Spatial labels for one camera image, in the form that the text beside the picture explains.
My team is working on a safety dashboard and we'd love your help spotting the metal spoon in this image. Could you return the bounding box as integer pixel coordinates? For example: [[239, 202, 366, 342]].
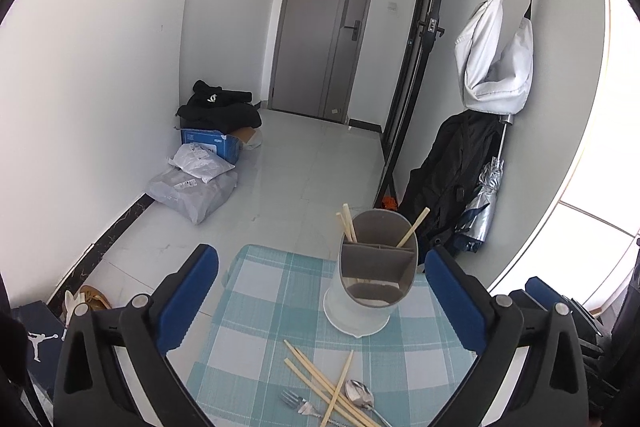
[[344, 378, 395, 427]]

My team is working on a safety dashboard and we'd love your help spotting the grey door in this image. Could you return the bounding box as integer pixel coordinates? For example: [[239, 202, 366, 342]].
[[270, 0, 382, 124]]

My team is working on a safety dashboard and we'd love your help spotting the brown slipper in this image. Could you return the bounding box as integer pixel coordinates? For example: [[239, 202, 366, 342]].
[[80, 285, 113, 310]]

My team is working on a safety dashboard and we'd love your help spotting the silver folded umbrella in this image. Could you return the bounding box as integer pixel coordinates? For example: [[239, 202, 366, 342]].
[[452, 114, 516, 255]]

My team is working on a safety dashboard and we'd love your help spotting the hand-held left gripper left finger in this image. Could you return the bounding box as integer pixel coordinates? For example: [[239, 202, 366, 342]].
[[52, 243, 220, 427]]

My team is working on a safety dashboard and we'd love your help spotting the metal fork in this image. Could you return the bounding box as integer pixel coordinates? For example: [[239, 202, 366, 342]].
[[279, 391, 351, 427]]

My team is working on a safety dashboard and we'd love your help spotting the teal checkered tablecloth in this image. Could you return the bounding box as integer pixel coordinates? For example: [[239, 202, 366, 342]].
[[187, 244, 478, 427]]

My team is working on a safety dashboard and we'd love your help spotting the grey plastic parcel bag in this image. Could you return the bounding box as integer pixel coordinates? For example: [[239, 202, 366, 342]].
[[146, 167, 239, 225]]

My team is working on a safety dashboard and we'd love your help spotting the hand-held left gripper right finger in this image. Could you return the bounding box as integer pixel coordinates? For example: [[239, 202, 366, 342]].
[[424, 245, 591, 427]]

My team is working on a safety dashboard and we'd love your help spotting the white hanging bag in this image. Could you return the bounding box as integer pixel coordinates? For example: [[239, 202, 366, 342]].
[[454, 0, 540, 115]]

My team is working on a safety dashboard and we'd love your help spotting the white grey utensil holder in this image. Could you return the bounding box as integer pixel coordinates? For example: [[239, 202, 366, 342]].
[[322, 209, 418, 337]]

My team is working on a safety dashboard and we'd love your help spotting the black shoe box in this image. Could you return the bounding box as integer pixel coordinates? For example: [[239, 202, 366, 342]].
[[10, 301, 68, 400]]

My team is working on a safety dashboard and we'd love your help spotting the black metal door frame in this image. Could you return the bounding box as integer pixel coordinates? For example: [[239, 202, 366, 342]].
[[381, 0, 456, 208]]

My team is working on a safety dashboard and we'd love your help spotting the white plastic parcel bag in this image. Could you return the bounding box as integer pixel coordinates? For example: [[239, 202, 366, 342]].
[[167, 142, 236, 182]]

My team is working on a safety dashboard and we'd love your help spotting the black hanging jacket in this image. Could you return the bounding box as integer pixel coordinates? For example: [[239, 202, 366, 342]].
[[399, 111, 503, 258]]

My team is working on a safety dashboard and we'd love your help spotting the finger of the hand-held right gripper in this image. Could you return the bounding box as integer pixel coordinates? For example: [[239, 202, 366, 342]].
[[508, 288, 553, 312], [524, 276, 603, 333]]

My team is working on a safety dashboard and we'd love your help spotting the blue cardboard box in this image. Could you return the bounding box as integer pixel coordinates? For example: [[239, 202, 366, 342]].
[[180, 127, 245, 165]]

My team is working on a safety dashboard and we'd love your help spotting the black clothes heap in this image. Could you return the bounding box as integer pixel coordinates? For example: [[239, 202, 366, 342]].
[[176, 80, 263, 132]]

